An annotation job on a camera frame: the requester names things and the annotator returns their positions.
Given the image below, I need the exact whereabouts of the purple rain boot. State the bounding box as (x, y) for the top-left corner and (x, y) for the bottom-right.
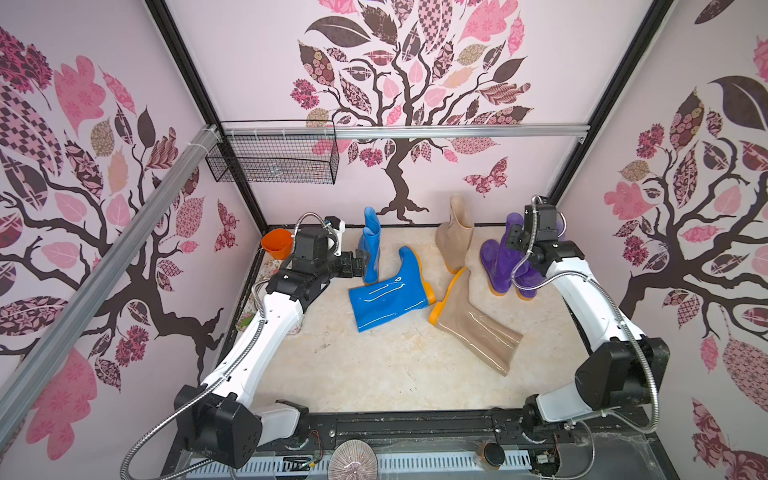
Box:
(480, 212), (524, 296)
(511, 212), (566, 301)

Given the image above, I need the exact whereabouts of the blue rain boot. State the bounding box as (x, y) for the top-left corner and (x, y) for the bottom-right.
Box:
(348, 246), (436, 333)
(358, 207), (381, 285)

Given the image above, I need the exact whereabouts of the beige rain boot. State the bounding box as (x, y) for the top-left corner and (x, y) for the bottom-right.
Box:
(429, 267), (524, 377)
(435, 194), (474, 274)

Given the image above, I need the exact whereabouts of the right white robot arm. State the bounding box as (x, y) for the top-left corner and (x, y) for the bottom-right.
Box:
(503, 196), (670, 434)

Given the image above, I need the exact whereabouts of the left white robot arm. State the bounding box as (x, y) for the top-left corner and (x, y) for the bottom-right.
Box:
(174, 250), (368, 468)

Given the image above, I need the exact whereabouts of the standing blue rain boot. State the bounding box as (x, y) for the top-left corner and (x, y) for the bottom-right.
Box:
(358, 207), (381, 285)

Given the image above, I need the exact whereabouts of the standing beige rain boot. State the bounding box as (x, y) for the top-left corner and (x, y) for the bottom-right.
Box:
(435, 194), (474, 274)

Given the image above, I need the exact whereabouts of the orange cup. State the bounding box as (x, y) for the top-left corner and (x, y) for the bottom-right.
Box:
(261, 228), (294, 260)

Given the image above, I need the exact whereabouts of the round pink glass dish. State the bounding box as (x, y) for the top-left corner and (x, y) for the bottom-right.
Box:
(327, 440), (379, 480)

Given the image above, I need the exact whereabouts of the white vented strip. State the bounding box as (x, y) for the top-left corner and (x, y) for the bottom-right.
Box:
(185, 451), (532, 480)

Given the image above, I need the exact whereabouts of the small black round knob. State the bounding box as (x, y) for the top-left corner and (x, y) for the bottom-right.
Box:
(477, 442), (506, 470)

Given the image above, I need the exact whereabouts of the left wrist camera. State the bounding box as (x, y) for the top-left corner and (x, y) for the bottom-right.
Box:
(324, 215), (346, 256)

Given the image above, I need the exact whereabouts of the black wire basket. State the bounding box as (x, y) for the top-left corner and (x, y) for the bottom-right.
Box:
(206, 119), (340, 185)

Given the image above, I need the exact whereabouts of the silver aluminium rail back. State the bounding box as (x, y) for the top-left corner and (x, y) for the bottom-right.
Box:
(224, 124), (590, 140)

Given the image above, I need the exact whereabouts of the silver aluminium rail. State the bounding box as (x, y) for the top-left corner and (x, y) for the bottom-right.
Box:
(224, 124), (590, 140)
(1, 125), (221, 445)

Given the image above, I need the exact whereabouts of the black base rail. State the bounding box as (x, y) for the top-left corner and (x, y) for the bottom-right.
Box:
(173, 407), (649, 457)

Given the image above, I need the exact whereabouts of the black corner frame post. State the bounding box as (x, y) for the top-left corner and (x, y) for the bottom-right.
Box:
(549, 0), (677, 206)

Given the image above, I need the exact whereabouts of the silver aluminium rail left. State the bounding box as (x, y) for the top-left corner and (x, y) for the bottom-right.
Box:
(1, 125), (221, 445)

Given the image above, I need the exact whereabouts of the black left corner post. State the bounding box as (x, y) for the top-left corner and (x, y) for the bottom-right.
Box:
(144, 0), (269, 235)

